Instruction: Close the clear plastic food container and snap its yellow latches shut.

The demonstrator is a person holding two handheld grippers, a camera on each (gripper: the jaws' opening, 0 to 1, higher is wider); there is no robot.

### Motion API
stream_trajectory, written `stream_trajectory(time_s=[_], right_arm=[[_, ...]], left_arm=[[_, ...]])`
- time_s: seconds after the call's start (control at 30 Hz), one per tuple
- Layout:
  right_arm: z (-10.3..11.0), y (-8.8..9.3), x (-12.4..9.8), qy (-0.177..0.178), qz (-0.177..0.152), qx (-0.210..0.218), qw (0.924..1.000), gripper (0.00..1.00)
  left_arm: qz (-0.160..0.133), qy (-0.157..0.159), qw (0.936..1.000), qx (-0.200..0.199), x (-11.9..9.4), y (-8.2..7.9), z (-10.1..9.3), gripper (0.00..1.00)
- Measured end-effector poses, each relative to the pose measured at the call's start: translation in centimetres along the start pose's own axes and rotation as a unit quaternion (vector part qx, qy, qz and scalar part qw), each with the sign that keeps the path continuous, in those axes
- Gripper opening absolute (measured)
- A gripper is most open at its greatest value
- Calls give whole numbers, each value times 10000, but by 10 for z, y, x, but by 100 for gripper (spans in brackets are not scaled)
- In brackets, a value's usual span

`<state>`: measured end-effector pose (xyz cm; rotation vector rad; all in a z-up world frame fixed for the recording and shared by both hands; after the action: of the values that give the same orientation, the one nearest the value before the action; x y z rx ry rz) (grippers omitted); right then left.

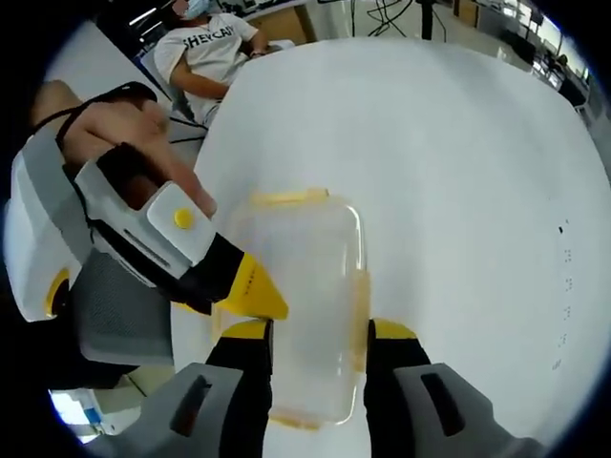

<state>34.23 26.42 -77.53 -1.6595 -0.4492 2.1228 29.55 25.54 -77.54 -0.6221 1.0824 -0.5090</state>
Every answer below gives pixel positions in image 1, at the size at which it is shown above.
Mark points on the grey mesh office chair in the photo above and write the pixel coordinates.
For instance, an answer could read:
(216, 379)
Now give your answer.
(119, 315)

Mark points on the clear box with yellow plastic buckles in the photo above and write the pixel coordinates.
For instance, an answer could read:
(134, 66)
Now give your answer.
(310, 286)

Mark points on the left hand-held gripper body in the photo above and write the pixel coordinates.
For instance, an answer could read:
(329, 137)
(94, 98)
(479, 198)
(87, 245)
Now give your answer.
(38, 224)

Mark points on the white office chair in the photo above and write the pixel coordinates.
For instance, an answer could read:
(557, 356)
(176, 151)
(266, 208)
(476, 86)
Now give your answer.
(164, 95)

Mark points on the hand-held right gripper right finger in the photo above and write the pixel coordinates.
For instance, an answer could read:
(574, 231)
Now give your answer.
(429, 396)

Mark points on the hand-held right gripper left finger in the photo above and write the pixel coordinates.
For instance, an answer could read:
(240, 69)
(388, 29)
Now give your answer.
(224, 391)

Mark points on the person's left hand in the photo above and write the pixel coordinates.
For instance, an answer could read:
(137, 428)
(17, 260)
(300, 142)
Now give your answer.
(133, 124)

